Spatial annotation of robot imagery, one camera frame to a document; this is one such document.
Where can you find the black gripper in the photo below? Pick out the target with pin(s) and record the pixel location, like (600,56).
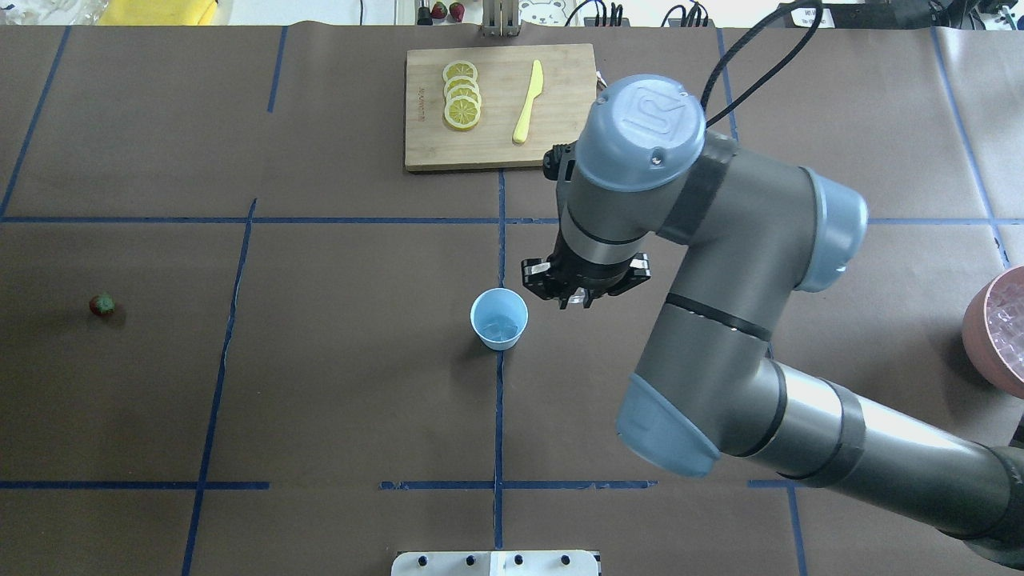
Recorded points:
(582,278)

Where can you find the red strawberry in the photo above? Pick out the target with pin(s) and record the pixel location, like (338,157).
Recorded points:
(102,305)

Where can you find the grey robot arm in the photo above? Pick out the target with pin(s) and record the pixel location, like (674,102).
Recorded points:
(755,230)

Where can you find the light blue plastic cup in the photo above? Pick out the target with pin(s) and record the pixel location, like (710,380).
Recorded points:
(498,302)

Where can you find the pink ice bowl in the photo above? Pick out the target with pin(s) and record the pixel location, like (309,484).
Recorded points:
(992,331)

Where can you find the yellow plastic knife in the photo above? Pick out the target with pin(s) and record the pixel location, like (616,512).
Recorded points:
(534,89)

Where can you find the bamboo cutting board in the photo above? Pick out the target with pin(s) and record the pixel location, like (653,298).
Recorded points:
(559,112)

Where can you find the lemon slice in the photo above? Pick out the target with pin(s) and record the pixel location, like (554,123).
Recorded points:
(463,104)
(463,121)
(460,69)
(461,85)

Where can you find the spare strawberry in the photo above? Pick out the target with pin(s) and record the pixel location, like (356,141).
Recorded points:
(456,12)
(439,11)

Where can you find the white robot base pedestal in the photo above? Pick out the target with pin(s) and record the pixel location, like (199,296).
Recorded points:
(498,562)

